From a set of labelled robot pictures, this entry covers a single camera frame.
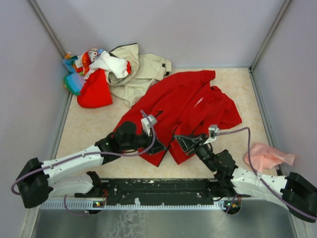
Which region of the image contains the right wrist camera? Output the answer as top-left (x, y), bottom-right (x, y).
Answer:
top-left (205, 124), bottom-right (219, 144)

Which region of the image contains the pink cloth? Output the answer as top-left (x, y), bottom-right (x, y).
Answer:
top-left (250, 143), bottom-right (296, 173)

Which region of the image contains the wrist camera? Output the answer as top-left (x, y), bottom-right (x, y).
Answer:
top-left (141, 115), bottom-right (157, 136)
top-left (205, 124), bottom-right (219, 144)

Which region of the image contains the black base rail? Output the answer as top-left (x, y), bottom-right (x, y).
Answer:
top-left (75, 178), bottom-right (236, 206)

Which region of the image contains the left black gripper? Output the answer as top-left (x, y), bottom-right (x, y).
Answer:
top-left (121, 126), bottom-right (167, 155)

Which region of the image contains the colourful striped cloth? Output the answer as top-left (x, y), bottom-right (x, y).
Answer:
top-left (62, 53), bottom-right (86, 96)

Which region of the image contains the aluminium frame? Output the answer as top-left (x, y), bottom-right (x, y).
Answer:
top-left (29, 0), bottom-right (317, 238)

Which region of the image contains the beige jacket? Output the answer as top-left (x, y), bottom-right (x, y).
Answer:
top-left (107, 43), bottom-right (172, 107)

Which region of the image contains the white printed shirt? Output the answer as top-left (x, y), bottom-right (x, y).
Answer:
top-left (73, 48), bottom-right (131, 79)

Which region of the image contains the red zip jacket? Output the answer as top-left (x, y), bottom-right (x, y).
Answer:
top-left (118, 70), bottom-right (242, 166)

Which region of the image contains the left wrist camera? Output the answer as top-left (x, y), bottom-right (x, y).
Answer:
top-left (141, 115), bottom-right (157, 136)

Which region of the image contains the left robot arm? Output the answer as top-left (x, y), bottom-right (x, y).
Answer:
top-left (11, 118), bottom-right (166, 208)

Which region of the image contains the red cloth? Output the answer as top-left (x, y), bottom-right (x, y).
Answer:
top-left (77, 69), bottom-right (112, 109)

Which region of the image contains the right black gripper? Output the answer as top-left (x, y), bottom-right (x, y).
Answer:
top-left (175, 132), bottom-right (218, 172)

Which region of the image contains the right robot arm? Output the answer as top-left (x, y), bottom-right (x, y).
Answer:
top-left (174, 134), bottom-right (317, 223)

